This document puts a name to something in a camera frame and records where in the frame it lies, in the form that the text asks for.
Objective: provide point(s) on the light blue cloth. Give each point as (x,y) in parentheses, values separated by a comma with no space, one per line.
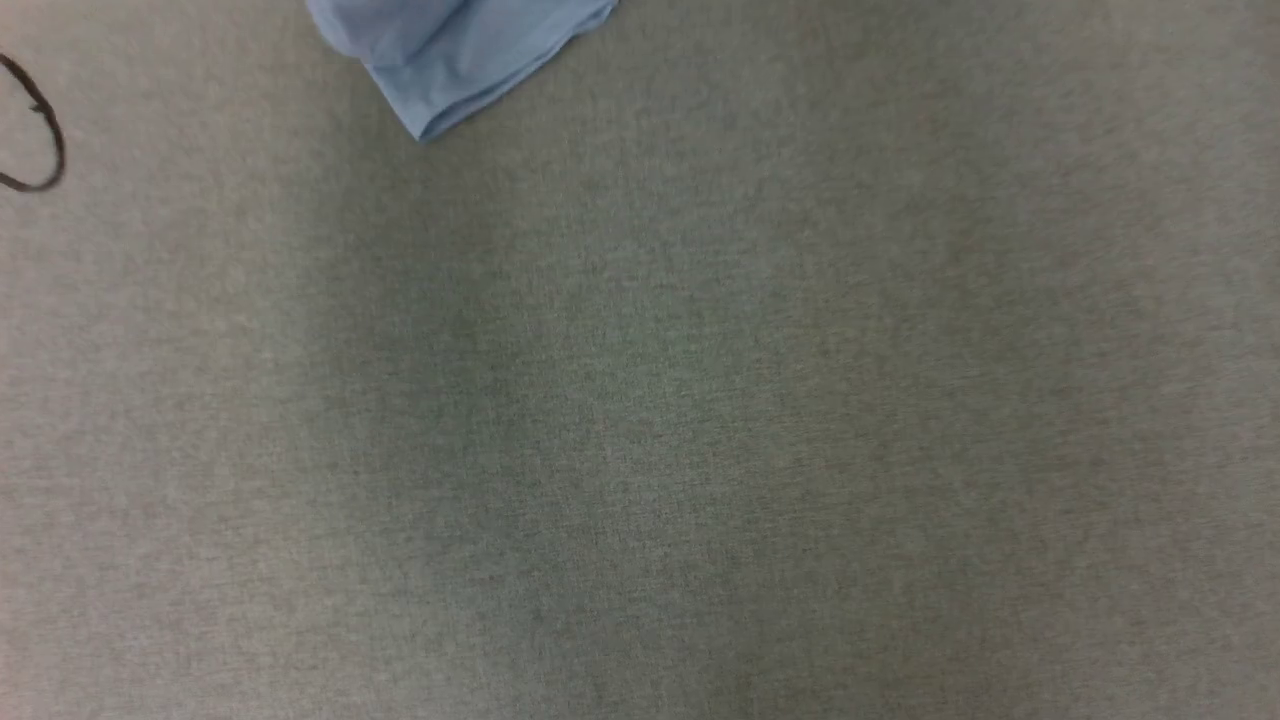
(450,55)

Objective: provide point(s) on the beige fabric sofa cushion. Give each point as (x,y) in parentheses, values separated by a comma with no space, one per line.
(640,430)

